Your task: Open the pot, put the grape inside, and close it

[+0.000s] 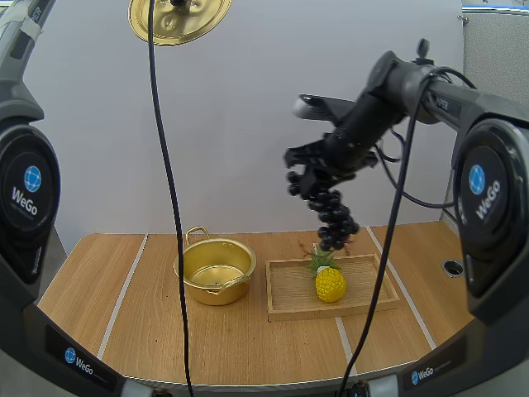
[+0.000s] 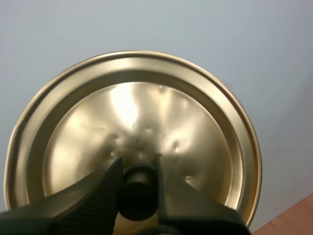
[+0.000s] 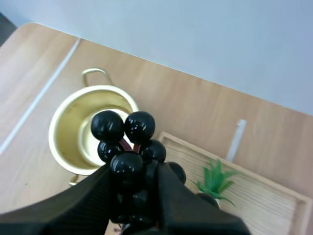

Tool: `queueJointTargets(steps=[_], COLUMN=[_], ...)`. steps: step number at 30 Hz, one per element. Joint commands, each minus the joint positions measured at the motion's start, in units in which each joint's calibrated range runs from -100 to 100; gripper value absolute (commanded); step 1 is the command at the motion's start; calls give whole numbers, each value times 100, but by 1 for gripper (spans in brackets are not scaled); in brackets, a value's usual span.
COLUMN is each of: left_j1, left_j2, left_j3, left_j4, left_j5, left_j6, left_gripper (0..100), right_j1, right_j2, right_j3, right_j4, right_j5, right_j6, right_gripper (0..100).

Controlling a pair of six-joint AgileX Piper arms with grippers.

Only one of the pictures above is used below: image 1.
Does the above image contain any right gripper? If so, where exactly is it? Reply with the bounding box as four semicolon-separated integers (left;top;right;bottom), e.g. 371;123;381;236
283;91;407;202

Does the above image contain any gold pot lid black knob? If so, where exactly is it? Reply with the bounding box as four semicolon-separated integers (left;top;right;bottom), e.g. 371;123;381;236
127;0;234;47

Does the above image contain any bunch of dark toy grapes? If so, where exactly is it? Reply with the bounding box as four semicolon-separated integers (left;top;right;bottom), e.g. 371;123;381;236
285;168;361;253

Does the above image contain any yellow toy pineapple green crown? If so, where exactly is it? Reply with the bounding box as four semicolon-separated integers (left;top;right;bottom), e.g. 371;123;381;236
306;242;348;304

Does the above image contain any shallow wooden tray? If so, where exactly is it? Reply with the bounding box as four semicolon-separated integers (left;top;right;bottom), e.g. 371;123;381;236
264;252;402;324

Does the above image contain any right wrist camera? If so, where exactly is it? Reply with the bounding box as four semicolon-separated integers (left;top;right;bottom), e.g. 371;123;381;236
292;93;359;124

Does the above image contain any black cable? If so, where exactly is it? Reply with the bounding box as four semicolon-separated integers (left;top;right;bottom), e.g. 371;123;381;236
146;0;195;397
374;65;480;210
336;74;431;397

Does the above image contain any gold pot with two handles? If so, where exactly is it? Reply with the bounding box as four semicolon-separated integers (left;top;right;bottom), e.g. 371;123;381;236
173;225;258;307

